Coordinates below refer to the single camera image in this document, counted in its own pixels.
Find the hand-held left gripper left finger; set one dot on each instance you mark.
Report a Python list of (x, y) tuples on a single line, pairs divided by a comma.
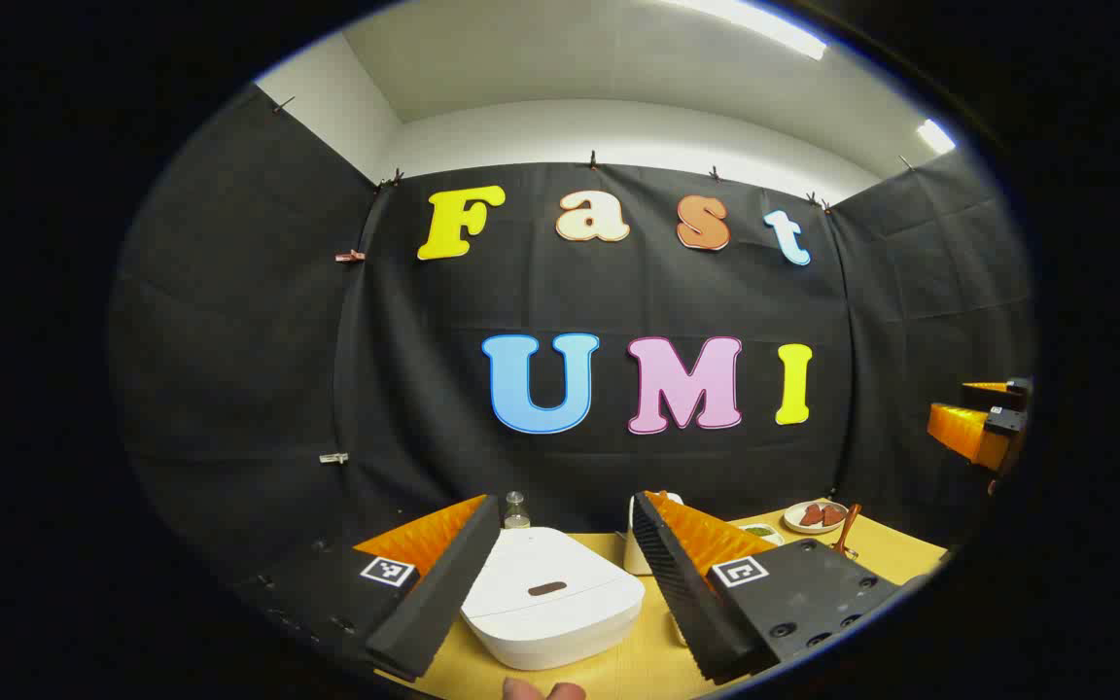
[(434, 593)]

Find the small glass bottle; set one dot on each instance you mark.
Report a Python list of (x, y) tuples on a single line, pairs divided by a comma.
[(516, 515)]

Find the brown wooden spoon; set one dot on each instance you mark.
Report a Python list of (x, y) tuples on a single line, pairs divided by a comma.
[(850, 525)]

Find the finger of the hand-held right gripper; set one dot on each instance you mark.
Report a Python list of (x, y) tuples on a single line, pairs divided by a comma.
[(1002, 394), (968, 433)]

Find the white cloth clip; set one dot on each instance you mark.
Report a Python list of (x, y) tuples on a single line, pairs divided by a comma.
[(333, 458)]

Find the round white plate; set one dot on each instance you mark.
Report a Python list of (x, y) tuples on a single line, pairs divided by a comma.
[(793, 520)]

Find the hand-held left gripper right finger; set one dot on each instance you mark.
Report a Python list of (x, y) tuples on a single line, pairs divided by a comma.
[(682, 593)]

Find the white rice cooker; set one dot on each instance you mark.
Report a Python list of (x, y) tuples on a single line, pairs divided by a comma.
[(541, 627)]

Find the pink cloth clip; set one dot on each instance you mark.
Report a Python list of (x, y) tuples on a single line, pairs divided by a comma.
[(351, 257)]

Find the red sausage slice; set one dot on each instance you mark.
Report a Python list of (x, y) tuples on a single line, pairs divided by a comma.
[(812, 515), (834, 515)]

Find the row of black cloth clips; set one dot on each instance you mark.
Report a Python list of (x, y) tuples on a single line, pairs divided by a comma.
[(593, 159)]

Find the white divided grain dish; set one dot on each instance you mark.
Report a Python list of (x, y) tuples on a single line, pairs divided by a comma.
[(764, 533)]

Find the white toaster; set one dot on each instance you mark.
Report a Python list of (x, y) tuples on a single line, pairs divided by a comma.
[(636, 559)]

